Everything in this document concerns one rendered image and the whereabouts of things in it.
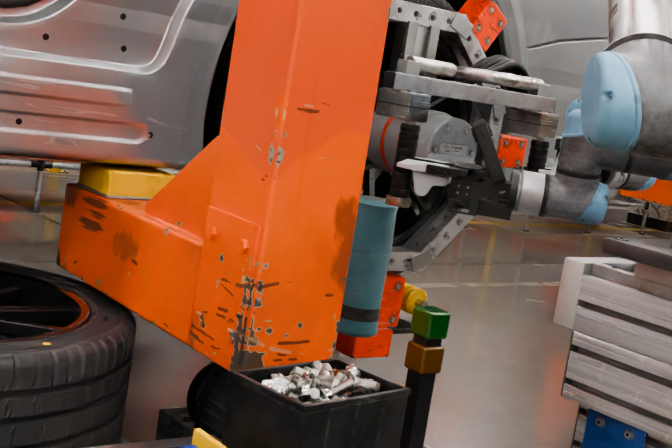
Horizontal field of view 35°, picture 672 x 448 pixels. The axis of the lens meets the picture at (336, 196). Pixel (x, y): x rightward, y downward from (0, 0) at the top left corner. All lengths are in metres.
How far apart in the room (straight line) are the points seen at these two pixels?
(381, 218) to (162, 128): 0.43
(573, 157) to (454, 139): 0.28
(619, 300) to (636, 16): 0.36
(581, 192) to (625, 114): 0.59
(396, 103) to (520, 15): 0.67
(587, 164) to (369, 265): 0.45
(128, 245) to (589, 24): 1.32
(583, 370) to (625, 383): 0.06
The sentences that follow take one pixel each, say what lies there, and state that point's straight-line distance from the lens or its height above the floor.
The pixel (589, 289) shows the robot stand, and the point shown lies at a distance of 1.40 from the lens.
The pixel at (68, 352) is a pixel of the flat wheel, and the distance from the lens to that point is 1.61.
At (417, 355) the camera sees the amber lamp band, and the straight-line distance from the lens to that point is 1.49.
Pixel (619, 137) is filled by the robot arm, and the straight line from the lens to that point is 1.28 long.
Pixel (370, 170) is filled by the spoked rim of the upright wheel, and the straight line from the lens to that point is 2.23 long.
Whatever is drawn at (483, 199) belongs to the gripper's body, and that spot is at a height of 0.79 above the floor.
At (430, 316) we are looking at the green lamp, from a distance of 1.47.
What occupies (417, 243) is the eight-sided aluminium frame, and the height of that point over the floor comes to 0.63.
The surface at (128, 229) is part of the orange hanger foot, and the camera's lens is 1.81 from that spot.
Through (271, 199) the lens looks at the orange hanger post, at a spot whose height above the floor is 0.78.
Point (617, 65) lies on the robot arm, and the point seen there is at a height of 1.02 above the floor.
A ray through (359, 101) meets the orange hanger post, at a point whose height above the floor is 0.93.
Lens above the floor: 0.97
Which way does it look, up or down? 7 degrees down
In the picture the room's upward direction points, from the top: 9 degrees clockwise
